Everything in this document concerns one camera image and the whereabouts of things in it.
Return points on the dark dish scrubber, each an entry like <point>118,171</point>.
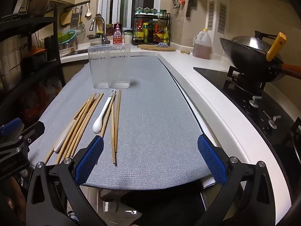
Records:
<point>93,37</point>

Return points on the person's left hand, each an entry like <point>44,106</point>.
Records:
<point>14,200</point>

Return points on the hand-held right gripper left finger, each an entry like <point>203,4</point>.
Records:
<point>90,160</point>

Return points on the bunch of wooden chopsticks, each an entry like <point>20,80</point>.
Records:
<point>82,124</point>

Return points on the hanging wooden board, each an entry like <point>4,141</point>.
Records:
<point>65,18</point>

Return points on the metal grater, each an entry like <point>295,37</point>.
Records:
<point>74,18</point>

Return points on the white lidded jar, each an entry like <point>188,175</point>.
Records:
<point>128,37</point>

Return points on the small mesh strainer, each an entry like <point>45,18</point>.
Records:
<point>81,27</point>

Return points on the black burner grate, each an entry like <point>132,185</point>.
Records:
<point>295,143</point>
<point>244,80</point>

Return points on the green colander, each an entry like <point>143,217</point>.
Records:
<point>62,37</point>

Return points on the grey table mat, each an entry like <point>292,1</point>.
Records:
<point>152,122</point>

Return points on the ginger piece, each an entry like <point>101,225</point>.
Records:
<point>184,51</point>

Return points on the steel sink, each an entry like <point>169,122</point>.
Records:
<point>75,53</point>

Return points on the white framed window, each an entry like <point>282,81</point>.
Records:
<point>117,2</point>

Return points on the orange lidded pot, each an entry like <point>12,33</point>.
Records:
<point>38,51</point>

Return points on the yellow chopstick caddy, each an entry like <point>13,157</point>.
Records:
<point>100,27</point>

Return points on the metal stove knob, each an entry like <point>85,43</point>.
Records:
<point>255,101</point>
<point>274,122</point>

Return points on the steel kitchen faucet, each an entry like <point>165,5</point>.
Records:
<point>104,38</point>

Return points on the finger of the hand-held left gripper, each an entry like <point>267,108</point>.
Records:
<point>35,128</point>
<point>11,124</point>

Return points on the black glass cooktop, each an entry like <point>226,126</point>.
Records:
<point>211,75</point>

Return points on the steel wok lid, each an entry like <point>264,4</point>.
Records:
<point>249,42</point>

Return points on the plastic bags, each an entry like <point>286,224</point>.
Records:
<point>40,101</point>

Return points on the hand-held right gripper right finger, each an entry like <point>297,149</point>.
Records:
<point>211,160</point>

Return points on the black kettle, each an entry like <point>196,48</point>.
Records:
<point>50,44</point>

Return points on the cooking oil jug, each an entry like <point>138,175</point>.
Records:
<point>202,49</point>

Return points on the hanging cleaver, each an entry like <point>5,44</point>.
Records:
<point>190,4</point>

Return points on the clear plastic utensil holder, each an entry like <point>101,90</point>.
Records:
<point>108,70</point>

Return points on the large steel pot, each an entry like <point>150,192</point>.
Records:
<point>9,63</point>

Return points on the black shelf rack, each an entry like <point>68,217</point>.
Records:
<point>56,40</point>

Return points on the blue plastic basin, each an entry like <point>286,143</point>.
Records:
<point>71,35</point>

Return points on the white hanging ladle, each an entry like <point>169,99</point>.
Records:
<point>88,13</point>

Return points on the round wooden cutting board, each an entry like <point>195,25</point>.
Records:
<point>150,48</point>

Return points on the pink detergent bottle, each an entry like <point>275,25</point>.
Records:
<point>117,34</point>

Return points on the red filled glass jar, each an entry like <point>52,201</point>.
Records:
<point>109,30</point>

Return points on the black hanging rail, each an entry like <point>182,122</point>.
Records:
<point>77,4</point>

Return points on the narrow wall vent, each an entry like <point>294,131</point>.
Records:
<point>211,15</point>

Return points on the blue dish cloth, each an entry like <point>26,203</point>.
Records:
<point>162,44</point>

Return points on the row of spice jars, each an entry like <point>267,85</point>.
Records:
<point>147,10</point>

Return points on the brown glass bowl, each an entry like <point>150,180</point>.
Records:
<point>38,6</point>

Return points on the row of sauce bottles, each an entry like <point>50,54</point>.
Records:
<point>145,31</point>

